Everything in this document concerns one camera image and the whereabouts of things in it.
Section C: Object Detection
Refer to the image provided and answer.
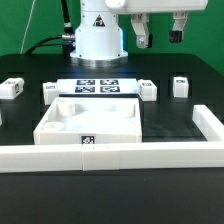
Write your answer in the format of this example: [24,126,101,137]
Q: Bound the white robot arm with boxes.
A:
[70,0,208,64]

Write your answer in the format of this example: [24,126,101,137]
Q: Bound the white square tabletop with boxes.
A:
[33,97,142,145]

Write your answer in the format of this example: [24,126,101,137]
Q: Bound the white thin cable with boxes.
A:
[19,0,37,55]

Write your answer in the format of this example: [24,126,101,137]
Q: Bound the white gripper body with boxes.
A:
[105,0,208,14]

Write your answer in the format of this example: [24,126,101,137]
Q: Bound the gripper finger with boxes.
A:
[169,11,189,43]
[131,14,153,49]

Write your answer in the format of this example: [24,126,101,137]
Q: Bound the white L-shaped fence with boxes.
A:
[0,104,224,174]

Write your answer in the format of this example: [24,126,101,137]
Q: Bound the black cable bundle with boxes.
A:
[25,0,77,55]

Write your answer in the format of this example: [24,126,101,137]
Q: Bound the apriltag base plate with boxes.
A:
[57,78,138,95]

